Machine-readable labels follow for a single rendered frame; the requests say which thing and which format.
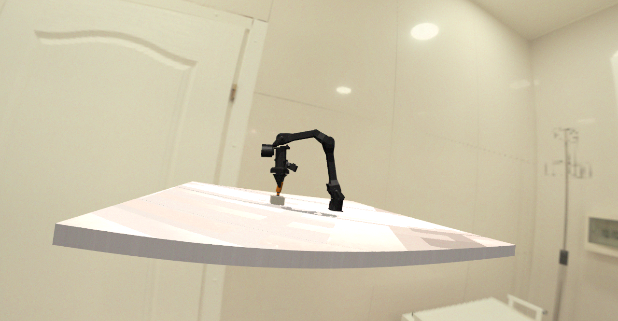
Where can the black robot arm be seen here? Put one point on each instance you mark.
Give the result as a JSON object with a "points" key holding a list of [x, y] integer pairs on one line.
{"points": [[328, 143]]}

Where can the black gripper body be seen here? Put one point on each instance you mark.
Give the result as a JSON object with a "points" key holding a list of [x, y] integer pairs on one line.
{"points": [[279, 166]]}

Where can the cream square block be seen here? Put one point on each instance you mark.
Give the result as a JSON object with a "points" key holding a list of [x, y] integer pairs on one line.
{"points": [[278, 200]]}

